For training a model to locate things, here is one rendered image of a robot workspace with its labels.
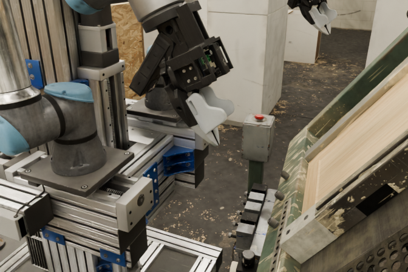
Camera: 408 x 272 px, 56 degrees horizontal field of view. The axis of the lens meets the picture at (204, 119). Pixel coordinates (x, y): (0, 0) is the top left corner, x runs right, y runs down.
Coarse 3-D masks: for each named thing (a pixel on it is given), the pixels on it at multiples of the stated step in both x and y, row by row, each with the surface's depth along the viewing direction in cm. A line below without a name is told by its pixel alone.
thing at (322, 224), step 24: (360, 168) 85; (384, 168) 78; (336, 192) 87; (360, 192) 81; (384, 192) 80; (312, 216) 89; (336, 216) 85; (360, 216) 83; (288, 240) 92; (312, 240) 90
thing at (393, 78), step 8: (400, 64) 119; (392, 72) 121; (400, 72) 116; (384, 80) 122; (392, 80) 118; (376, 88) 123; (384, 88) 119; (368, 96) 125; (376, 96) 121; (360, 104) 125; (368, 104) 123; (352, 112) 127; (360, 112) 125; (344, 120) 128; (352, 120) 126; (336, 128) 129; (344, 128) 128; (328, 136) 131; (336, 136) 130; (320, 144) 133; (312, 152) 135
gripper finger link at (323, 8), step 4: (320, 4) 113; (324, 4) 111; (320, 8) 112; (324, 8) 112; (328, 8) 111; (320, 12) 112; (324, 12) 113; (328, 12) 111; (332, 12) 110; (336, 12) 109; (328, 16) 112; (332, 16) 111; (328, 20) 113; (332, 20) 111; (328, 24) 113; (328, 28) 113; (328, 32) 113
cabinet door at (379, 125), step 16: (400, 80) 116; (384, 96) 118; (400, 96) 109; (368, 112) 121; (384, 112) 110; (400, 112) 101; (352, 128) 123; (368, 128) 113; (384, 128) 103; (400, 128) 95; (336, 144) 125; (352, 144) 114; (368, 144) 105; (384, 144) 96; (320, 160) 129; (336, 160) 116; (352, 160) 106; (368, 160) 98; (320, 176) 119; (336, 176) 108; (304, 192) 120; (320, 192) 110; (304, 208) 111
